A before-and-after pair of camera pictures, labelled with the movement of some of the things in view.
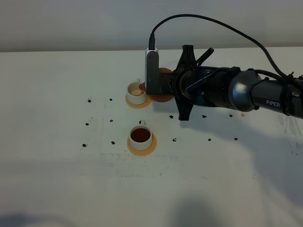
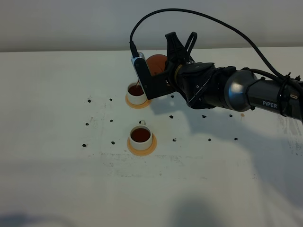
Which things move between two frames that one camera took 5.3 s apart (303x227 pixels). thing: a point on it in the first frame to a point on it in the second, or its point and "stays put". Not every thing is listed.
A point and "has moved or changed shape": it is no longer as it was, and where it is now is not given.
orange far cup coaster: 138,106 stays put
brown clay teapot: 160,98 has moved or changed shape
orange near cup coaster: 144,152 stays put
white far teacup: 136,95 stays put
